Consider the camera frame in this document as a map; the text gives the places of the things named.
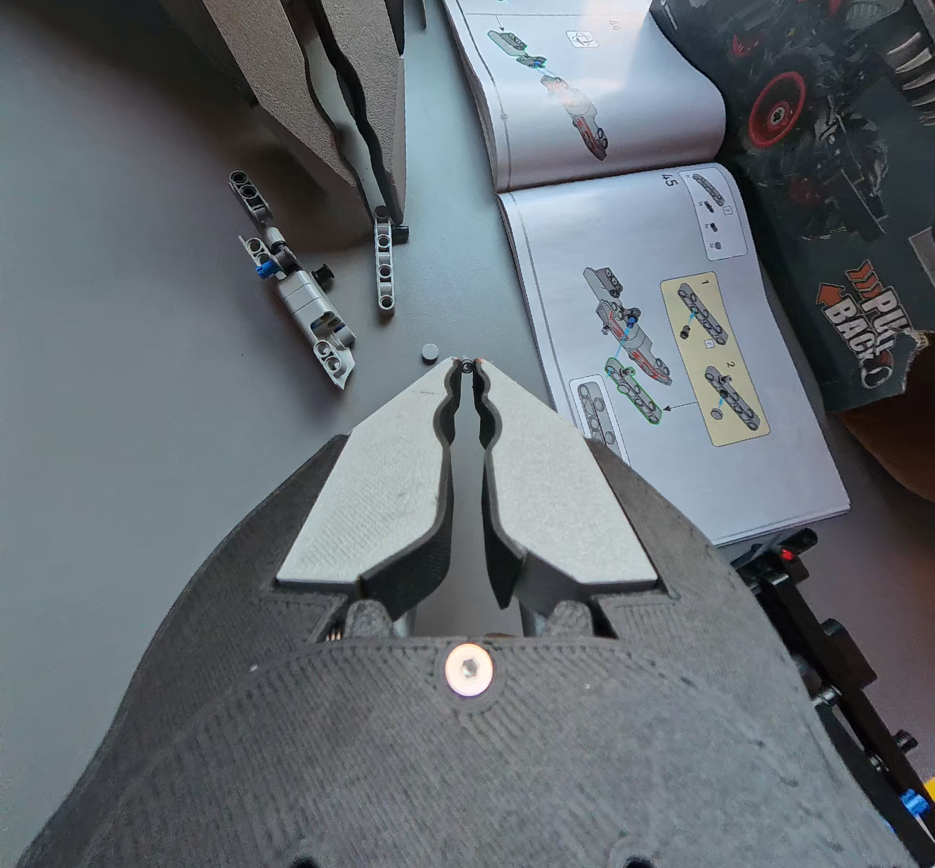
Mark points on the light grey lego beam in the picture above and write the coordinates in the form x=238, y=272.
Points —
x=385, y=276

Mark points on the black lego chassis assembly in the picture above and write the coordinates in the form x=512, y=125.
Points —
x=803, y=612

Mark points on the monster truck lego box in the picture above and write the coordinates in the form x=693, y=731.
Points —
x=840, y=174

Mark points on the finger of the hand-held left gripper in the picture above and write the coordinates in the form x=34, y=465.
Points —
x=256, y=28
x=365, y=21

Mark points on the lego instruction booklet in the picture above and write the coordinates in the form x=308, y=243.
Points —
x=584, y=240

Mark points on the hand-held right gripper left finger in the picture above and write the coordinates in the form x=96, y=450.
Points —
x=365, y=503

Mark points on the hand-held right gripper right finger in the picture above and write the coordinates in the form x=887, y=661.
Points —
x=570, y=510

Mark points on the grey lego sub-assembly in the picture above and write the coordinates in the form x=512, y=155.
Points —
x=307, y=295

